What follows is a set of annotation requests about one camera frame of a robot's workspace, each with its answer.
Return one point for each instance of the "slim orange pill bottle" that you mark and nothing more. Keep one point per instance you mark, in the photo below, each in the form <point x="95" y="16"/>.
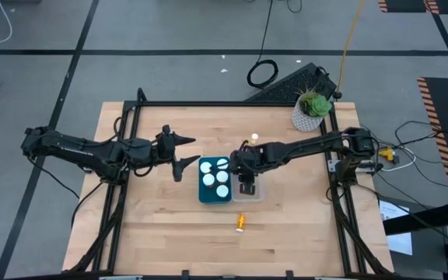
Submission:
<point x="240" y="221"/>

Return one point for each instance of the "small yellow pill bottle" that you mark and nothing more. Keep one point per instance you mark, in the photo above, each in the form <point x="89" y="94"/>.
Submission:
<point x="254" y="136"/>

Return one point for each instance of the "black aluminium table frame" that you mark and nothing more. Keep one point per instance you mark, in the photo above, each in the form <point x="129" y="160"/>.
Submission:
<point x="208" y="103"/>

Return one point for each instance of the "clear plastic bin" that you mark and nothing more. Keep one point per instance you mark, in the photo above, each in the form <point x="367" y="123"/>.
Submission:
<point x="235" y="190"/>

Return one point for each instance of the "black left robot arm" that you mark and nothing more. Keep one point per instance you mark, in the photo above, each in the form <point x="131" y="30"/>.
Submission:
<point x="72" y="145"/>

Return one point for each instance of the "potted succulent in patterned pot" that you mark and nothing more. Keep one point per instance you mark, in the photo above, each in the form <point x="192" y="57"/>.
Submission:
<point x="305" y="118"/>

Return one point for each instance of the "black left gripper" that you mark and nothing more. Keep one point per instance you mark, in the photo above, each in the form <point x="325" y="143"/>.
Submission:
<point x="165" y="149"/>

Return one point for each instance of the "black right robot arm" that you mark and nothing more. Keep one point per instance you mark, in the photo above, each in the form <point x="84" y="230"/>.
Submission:
<point x="317" y="144"/>

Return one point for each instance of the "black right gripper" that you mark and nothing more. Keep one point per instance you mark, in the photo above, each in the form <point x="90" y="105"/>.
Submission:
<point x="253" y="161"/>

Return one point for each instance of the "black perforated computer case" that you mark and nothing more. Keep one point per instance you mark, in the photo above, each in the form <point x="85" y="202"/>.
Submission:
<point x="286" y="87"/>

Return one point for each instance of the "black table edge bracket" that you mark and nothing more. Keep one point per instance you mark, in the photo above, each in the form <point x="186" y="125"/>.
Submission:
<point x="289" y="273"/>
<point x="185" y="273"/>

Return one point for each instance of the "black metal beam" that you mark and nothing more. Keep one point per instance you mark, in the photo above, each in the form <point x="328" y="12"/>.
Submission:
<point x="422" y="219"/>

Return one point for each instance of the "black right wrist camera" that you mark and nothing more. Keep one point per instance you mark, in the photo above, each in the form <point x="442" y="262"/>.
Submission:
<point x="236" y="161"/>

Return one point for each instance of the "blue plastic bin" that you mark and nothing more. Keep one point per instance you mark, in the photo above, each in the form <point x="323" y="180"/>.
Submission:
<point x="204" y="196"/>

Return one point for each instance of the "white paper sheet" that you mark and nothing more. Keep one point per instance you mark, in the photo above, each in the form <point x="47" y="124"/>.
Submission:
<point x="397" y="243"/>

